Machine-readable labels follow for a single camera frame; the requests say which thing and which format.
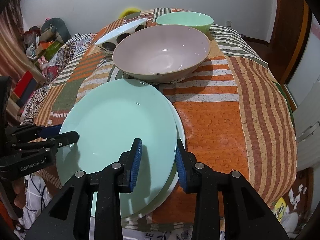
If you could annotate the striped curtain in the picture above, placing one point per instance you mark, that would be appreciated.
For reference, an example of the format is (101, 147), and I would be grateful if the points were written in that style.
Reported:
(10, 37)

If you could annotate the person's left hand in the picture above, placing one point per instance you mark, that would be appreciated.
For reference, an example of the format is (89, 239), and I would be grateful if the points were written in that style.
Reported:
(19, 195)

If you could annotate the striped patchwork blanket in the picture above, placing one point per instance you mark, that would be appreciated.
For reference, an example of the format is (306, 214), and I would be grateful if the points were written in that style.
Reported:
(250, 105)

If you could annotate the red box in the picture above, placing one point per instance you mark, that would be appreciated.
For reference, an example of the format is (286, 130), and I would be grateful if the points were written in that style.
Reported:
(23, 85)

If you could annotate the wooden room door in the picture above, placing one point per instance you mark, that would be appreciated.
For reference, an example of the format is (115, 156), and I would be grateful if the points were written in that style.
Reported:
(290, 30)

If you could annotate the light green plate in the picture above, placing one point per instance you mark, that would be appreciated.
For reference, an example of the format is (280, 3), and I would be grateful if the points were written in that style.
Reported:
(112, 125)

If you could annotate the white plate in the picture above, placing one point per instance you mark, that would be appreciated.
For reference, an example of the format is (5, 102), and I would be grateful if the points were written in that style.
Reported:
(181, 133)

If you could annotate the pink bowl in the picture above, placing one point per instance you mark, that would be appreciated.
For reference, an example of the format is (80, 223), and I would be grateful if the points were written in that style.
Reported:
(160, 52)

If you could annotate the yellow cartoon bag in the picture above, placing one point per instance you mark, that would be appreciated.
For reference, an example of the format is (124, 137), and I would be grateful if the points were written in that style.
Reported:
(283, 212)

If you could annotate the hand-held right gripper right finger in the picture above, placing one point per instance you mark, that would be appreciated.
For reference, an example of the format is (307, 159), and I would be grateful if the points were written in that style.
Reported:
(180, 170)

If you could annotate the light green bowl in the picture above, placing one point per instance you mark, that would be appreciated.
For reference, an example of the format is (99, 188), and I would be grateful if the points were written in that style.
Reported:
(185, 21)

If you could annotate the patterned quilt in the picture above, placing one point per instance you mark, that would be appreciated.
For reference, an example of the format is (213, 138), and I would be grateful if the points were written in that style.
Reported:
(62, 57)

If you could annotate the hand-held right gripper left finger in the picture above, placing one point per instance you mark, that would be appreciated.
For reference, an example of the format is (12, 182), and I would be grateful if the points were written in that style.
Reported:
(136, 165)

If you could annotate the wall outlet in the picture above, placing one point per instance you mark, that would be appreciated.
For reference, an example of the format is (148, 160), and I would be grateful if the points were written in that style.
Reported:
(229, 23)

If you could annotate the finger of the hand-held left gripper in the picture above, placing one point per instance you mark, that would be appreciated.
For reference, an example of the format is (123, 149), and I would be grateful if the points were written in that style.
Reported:
(50, 130)
(62, 140)

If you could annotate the green bag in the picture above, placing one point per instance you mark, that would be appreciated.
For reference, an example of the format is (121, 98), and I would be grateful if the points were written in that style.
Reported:
(50, 50)

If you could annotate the white bowl with dark dots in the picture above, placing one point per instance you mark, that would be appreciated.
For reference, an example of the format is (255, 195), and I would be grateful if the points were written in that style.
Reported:
(117, 36)

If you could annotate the pink rabbit toy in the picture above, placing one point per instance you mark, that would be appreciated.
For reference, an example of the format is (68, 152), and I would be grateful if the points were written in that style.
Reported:
(43, 66)

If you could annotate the yellow foam tube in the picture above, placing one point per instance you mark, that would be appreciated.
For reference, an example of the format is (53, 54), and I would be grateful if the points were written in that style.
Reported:
(128, 11)

